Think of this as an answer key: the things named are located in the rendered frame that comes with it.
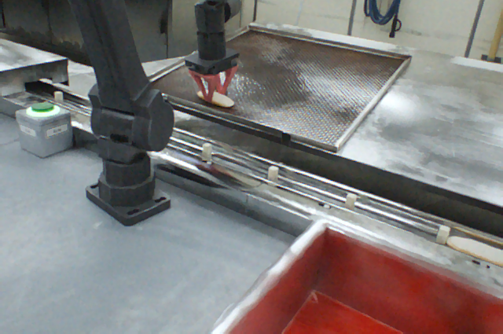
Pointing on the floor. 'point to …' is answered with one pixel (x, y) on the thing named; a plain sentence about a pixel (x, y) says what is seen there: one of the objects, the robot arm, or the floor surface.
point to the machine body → (78, 68)
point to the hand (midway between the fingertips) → (214, 95)
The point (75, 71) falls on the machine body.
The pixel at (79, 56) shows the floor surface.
